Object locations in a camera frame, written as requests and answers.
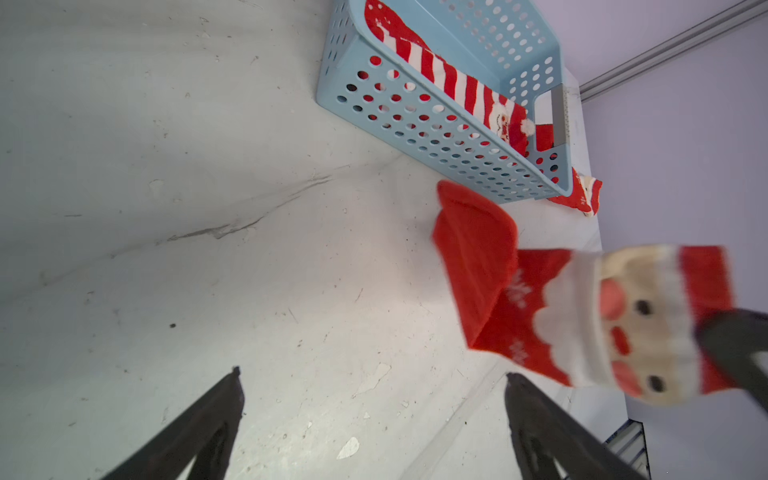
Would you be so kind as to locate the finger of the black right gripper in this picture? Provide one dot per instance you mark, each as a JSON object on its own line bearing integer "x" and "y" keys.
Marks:
{"x": 732, "y": 340}

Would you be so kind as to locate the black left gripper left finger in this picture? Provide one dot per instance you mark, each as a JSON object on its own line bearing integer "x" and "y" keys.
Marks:
{"x": 200, "y": 441}

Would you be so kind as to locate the light blue plastic basket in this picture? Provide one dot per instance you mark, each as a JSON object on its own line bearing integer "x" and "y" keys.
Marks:
{"x": 506, "y": 45}

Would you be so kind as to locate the red santa face sock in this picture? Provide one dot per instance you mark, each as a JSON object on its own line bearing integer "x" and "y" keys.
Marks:
{"x": 626, "y": 319}

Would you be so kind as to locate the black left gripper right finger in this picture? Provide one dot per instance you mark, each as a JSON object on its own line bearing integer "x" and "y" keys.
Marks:
{"x": 546, "y": 439}

